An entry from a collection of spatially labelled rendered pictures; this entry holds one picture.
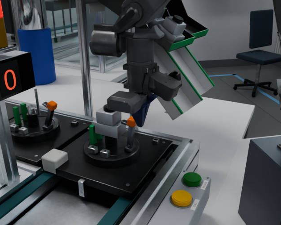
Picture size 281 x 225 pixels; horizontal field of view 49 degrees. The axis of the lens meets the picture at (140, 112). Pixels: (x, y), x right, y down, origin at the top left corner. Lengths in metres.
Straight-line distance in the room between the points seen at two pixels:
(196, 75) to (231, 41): 4.04
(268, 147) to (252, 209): 0.15
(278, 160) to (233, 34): 4.57
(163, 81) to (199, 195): 0.25
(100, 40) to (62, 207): 0.37
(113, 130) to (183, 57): 0.52
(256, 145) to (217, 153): 0.35
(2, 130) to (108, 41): 0.28
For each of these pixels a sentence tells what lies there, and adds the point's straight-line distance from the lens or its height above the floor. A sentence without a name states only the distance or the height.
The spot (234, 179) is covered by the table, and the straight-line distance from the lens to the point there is 0.92.
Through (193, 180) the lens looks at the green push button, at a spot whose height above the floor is 0.97.
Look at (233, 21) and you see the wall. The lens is 5.11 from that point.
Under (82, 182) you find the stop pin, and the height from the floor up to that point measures 0.97.
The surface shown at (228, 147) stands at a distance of 1.06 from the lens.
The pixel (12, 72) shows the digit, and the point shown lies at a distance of 0.62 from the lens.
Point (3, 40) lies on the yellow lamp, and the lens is 0.60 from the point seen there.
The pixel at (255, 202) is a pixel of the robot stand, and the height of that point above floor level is 0.94.
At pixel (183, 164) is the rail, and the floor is 0.96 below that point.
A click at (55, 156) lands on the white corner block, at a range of 0.76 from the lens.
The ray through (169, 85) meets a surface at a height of 1.18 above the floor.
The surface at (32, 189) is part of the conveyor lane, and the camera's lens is 0.74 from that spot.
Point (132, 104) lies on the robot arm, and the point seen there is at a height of 1.15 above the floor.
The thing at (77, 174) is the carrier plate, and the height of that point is 0.97.
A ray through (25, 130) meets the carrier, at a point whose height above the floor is 1.00.
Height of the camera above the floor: 1.38
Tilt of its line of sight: 24 degrees down
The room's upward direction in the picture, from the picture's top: straight up
